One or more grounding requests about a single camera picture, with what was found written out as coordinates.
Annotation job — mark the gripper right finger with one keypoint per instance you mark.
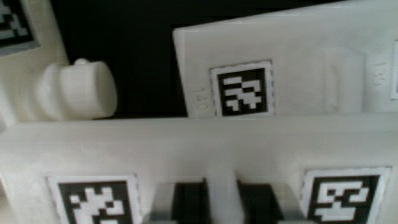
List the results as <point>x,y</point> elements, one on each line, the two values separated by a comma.
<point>262,208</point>

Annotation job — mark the white cabinet door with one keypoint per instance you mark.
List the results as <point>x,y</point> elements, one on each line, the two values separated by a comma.
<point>294,63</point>

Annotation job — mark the white cabinet body box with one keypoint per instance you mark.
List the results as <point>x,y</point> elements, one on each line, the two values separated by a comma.
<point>323,155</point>

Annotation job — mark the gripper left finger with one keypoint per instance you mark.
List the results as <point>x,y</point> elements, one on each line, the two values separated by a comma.
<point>191,203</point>

